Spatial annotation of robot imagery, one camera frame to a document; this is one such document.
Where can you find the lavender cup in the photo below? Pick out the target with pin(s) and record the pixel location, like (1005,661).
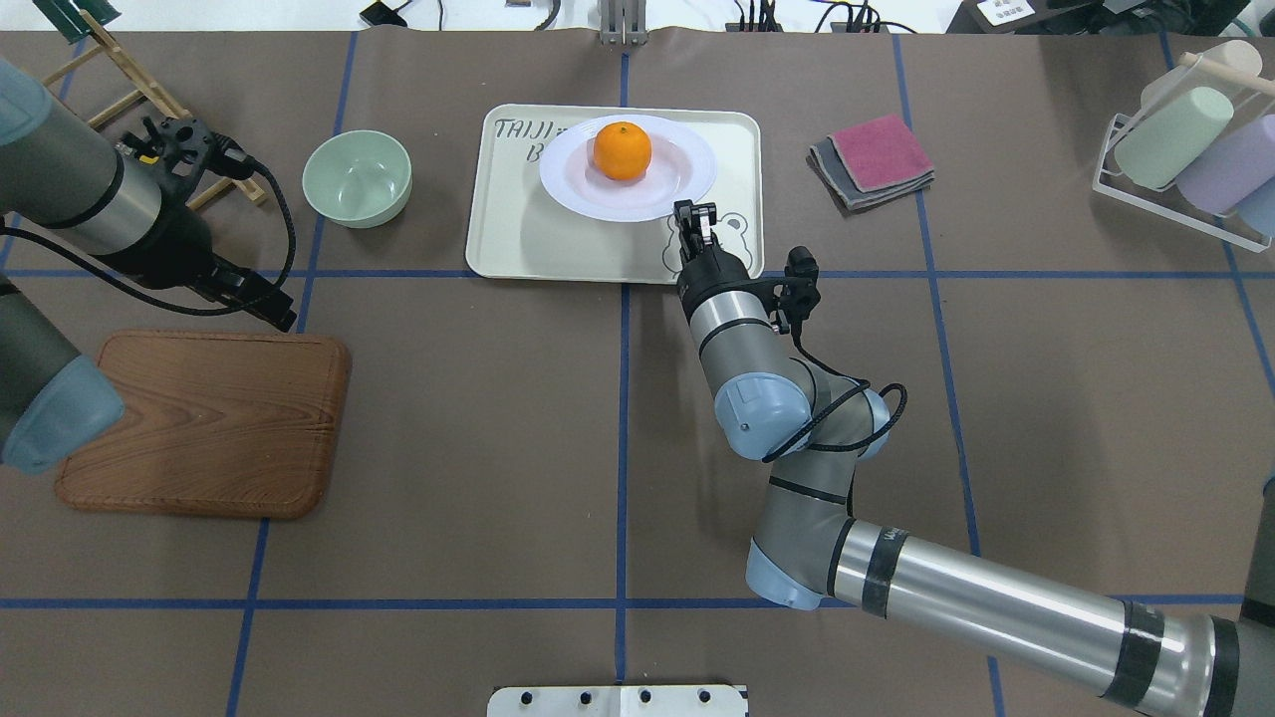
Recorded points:
(1230,169)

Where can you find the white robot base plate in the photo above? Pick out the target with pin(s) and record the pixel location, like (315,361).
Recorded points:
(620,700)

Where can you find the black device on desk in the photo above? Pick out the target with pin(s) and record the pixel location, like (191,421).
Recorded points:
(379,13)

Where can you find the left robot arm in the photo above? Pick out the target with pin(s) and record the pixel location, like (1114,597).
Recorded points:
(118,210)

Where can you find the cream bear serving tray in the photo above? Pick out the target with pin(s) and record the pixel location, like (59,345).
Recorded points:
(516,230)

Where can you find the wooden cutting board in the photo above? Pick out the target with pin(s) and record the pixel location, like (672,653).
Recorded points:
(237,425)

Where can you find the cream cup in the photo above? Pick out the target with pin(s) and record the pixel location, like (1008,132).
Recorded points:
(1234,54)

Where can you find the light green cup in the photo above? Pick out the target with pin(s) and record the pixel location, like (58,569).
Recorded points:
(1166,142)

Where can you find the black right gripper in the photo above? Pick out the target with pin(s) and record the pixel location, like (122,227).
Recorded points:
(711,274)

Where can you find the pink folded cloth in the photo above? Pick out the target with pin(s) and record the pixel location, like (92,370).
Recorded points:
(881,154)

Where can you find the light blue cup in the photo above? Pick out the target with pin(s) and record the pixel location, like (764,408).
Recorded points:
(1257,209)

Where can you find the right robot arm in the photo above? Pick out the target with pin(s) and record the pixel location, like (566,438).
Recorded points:
(813,425)

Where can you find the grey aluminium frame post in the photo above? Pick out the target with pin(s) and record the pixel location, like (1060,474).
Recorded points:
(623,23)

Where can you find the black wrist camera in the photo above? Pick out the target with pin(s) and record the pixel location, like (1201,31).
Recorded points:
(177,153)
(792,298)

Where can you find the clear acrylic cup rack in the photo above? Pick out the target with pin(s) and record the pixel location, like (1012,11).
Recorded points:
(1167,203)

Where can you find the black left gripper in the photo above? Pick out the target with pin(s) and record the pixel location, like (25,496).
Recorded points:
(180,250)

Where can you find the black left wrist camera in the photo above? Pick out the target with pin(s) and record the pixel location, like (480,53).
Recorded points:
(177,153)

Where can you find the white ribbed plate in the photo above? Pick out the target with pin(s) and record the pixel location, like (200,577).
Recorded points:
(682,167)

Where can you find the light green bowl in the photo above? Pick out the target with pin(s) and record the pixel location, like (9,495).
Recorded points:
(360,179)

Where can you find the orange fruit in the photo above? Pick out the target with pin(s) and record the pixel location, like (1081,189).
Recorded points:
(622,151)

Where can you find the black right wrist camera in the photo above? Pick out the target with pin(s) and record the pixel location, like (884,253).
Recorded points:
(792,298)

